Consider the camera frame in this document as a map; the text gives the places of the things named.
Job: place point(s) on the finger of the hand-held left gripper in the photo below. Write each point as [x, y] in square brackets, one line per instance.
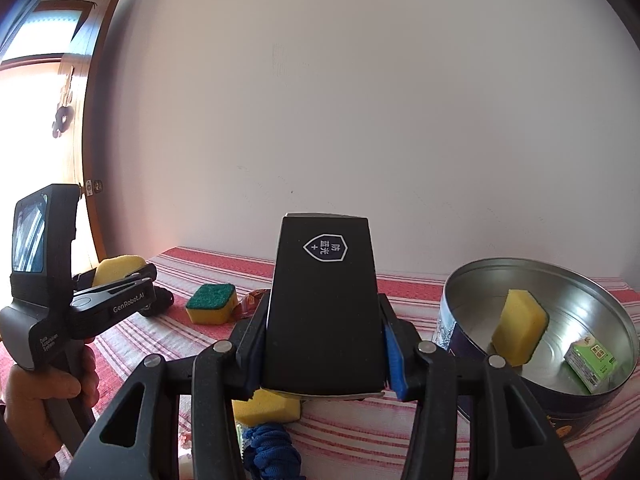
[120, 302]
[86, 277]

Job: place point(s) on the wooden door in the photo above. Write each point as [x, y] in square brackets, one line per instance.
[95, 110]

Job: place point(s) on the person's left hand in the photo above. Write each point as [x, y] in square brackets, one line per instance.
[30, 410]

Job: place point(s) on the round blue metal tin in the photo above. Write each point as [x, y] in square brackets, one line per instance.
[465, 300]

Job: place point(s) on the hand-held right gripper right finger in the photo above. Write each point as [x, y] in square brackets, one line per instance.
[395, 360]

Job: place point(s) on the window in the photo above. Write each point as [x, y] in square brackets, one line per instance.
[45, 30]

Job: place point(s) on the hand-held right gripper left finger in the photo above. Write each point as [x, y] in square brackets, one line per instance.
[250, 355]

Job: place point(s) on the black rectangular box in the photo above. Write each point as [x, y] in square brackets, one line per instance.
[322, 320]

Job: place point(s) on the small green box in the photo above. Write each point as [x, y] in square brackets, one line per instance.
[592, 365]

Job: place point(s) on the hanging door ornament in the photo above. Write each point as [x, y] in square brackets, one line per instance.
[63, 115]

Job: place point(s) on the red striped tablecloth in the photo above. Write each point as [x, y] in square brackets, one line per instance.
[350, 440]

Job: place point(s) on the green and yellow sponge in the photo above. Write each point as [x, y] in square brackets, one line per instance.
[212, 305]

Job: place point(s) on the red foil packet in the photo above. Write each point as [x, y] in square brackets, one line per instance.
[250, 305]

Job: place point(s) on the metal door latch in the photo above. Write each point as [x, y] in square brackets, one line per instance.
[92, 186]

